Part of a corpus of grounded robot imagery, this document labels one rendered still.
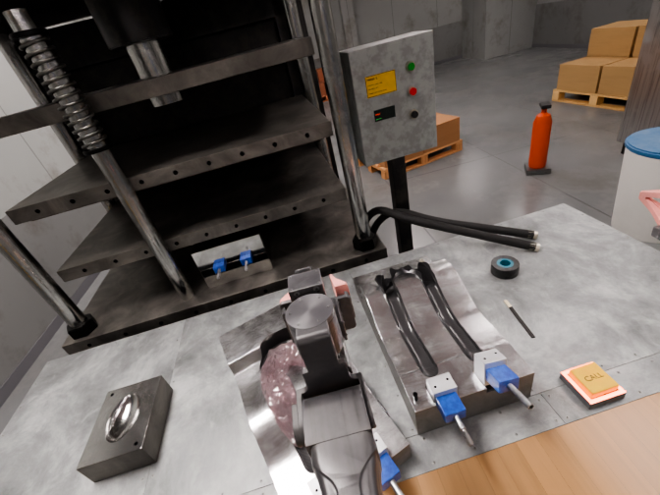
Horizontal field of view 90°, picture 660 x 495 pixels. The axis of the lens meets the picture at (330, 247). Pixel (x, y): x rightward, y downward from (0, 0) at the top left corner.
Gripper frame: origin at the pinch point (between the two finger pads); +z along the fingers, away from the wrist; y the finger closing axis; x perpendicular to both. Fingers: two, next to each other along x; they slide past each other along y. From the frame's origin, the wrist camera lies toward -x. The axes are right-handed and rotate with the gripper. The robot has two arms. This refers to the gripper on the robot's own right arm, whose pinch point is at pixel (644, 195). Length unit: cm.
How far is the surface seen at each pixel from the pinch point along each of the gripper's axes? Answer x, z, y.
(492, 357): 25.9, -4.3, 29.5
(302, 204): 15, 71, 61
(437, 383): 28, -6, 42
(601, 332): 39.2, 3.6, -3.4
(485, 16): -3, 860, -455
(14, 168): -5, 258, 289
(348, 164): 2, 65, 42
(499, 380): 25.9, -9.6, 31.2
